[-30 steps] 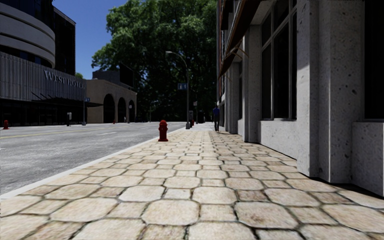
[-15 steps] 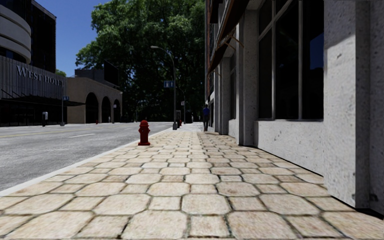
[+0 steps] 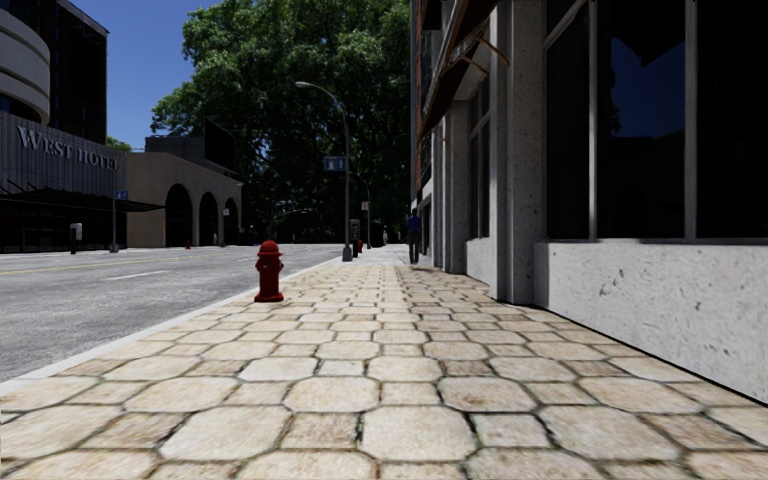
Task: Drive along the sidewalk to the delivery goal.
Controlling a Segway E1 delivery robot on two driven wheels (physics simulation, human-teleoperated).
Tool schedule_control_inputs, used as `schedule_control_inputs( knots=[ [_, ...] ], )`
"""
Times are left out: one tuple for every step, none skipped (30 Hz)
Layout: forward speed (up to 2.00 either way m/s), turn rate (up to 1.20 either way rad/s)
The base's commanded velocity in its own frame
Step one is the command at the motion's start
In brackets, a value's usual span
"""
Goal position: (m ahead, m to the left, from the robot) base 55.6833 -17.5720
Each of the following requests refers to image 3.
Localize grey street lamp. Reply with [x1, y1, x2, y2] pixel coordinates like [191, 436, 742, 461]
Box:
[349, 171, 373, 250]
[294, 80, 354, 263]

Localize dark glass hotel building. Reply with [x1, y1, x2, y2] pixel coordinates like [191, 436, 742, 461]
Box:
[0, 0, 165, 255]

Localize tan arched building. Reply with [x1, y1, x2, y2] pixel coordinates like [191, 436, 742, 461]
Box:
[125, 118, 244, 250]

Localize trees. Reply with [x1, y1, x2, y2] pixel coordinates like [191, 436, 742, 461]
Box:
[149, 0, 413, 246]

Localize pale concrete building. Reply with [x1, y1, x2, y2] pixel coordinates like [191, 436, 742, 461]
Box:
[410, 0, 768, 405]

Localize person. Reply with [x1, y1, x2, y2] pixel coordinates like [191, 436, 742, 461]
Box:
[406, 208, 423, 266]

